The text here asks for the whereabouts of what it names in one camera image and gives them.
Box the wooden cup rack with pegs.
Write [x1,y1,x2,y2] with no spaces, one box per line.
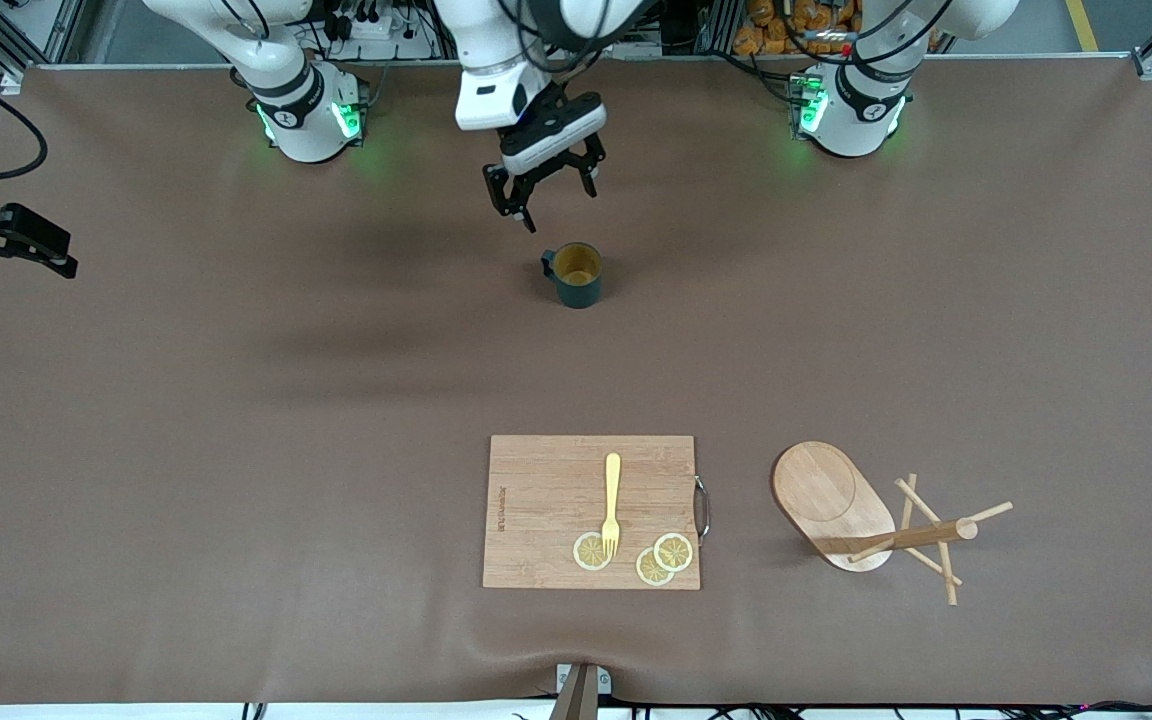
[771,441,1015,607]

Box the yellow plastic fork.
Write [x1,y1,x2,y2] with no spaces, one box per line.
[600,452,624,561]

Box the brown table cover mat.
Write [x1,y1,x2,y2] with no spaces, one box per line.
[0,55,1152,706]

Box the white power strip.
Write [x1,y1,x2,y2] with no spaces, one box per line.
[321,8,437,61]

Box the dark teal mug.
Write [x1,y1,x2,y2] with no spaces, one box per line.
[540,241,605,310]

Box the lemon slice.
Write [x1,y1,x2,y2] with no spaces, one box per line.
[572,531,614,572]
[653,532,695,573]
[635,546,676,587]

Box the wooden cutting board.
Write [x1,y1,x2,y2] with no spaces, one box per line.
[482,434,713,591]

